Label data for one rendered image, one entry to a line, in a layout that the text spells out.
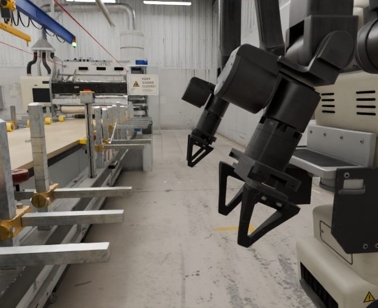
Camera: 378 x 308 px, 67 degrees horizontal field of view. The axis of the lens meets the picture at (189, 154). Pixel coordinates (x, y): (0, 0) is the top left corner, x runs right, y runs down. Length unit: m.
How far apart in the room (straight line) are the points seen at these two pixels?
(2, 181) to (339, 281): 0.84
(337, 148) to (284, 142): 0.32
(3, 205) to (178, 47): 10.69
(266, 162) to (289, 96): 0.08
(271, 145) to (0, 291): 0.75
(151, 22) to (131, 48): 2.73
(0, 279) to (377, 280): 0.88
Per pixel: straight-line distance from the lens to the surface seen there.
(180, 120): 11.20
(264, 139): 0.37
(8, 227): 0.91
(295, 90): 0.37
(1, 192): 0.91
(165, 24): 11.53
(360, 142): 0.61
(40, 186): 1.15
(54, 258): 0.69
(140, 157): 5.06
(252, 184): 0.32
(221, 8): 0.83
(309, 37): 0.38
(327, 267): 0.75
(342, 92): 0.70
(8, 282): 0.93
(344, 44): 0.38
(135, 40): 9.08
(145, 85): 4.82
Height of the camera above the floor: 1.16
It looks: 10 degrees down
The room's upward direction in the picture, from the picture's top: straight up
